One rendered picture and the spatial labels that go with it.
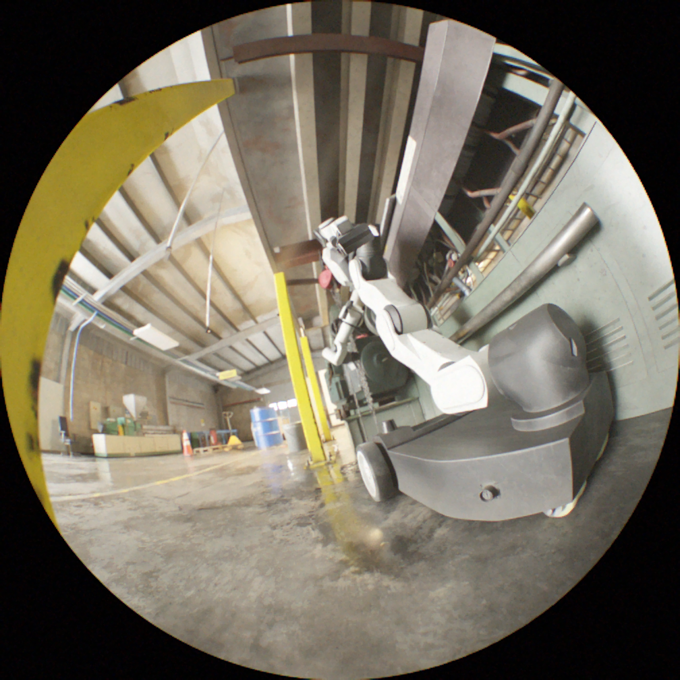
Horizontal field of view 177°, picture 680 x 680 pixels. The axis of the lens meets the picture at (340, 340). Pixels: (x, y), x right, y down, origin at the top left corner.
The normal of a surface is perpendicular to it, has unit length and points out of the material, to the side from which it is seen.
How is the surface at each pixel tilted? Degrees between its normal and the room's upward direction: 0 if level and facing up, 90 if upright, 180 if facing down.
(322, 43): 180
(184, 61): 171
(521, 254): 90
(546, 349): 92
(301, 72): 180
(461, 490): 90
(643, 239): 90
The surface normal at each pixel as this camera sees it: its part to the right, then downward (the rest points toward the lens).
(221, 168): 0.11, 0.93
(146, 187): 0.40, 0.86
